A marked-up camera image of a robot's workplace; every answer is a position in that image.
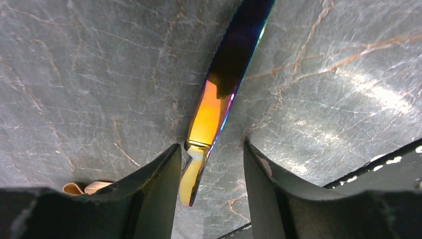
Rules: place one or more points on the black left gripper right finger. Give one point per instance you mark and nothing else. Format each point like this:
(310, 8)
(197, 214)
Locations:
(284, 206)

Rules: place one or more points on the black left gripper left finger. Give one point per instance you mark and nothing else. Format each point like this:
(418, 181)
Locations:
(138, 206)

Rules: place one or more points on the peach cloth napkin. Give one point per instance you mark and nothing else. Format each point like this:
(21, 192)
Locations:
(75, 189)

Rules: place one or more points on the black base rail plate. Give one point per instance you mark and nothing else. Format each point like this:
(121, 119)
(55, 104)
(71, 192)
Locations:
(398, 170)

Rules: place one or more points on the iridescent rainbow knife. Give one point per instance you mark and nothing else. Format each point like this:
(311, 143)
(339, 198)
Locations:
(222, 81)

